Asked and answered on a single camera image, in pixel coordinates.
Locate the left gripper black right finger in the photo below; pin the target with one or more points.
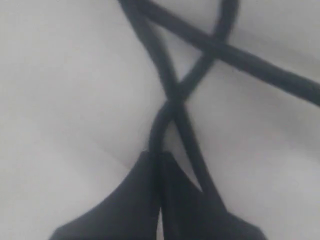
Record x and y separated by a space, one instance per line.
188 215

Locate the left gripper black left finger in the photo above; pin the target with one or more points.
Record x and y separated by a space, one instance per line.
130 212

